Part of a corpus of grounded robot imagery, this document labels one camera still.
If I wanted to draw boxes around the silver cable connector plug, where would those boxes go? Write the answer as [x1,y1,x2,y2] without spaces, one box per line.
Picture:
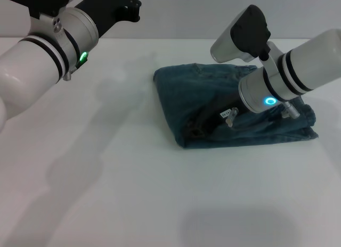
[224,107,240,128]

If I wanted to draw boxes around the silver right wrist mount bracket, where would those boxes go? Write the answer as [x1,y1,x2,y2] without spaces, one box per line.
[259,40,283,81]

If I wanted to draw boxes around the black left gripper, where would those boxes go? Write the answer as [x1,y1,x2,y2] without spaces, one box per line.
[76,0,142,39]

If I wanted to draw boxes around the white tablecloth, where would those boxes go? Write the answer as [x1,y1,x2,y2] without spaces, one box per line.
[0,37,341,247]

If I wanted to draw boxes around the blue denim shorts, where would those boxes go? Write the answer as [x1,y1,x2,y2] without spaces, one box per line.
[153,62,319,149]

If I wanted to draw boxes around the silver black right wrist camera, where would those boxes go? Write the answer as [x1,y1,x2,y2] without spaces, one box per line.
[209,4,272,64]

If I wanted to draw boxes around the silver wrist mount bracket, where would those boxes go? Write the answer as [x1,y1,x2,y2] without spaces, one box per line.
[38,12,64,36]
[259,40,283,81]

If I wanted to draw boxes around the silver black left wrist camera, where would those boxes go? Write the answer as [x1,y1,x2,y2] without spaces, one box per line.
[4,0,82,19]

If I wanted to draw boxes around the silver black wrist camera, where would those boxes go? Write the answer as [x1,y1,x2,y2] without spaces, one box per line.
[4,0,82,19]
[209,4,272,64]

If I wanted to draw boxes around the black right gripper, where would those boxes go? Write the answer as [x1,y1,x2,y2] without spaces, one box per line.
[184,89,250,140]

